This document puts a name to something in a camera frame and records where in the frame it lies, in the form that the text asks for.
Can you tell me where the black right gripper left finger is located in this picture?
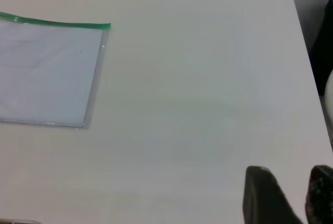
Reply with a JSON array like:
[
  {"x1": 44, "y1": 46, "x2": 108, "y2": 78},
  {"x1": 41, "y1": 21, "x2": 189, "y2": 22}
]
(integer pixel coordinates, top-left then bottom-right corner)
[{"x1": 241, "y1": 165, "x2": 304, "y2": 224}]

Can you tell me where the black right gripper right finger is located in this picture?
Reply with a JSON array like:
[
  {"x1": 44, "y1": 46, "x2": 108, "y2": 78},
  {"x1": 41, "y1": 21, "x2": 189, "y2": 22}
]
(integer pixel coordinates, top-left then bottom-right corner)
[{"x1": 305, "y1": 164, "x2": 333, "y2": 224}]

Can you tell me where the clear zip bag green zipper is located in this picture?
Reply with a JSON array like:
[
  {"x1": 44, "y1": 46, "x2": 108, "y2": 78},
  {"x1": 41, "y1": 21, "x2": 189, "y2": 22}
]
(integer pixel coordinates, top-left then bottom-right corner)
[{"x1": 0, "y1": 10, "x2": 111, "y2": 130}]

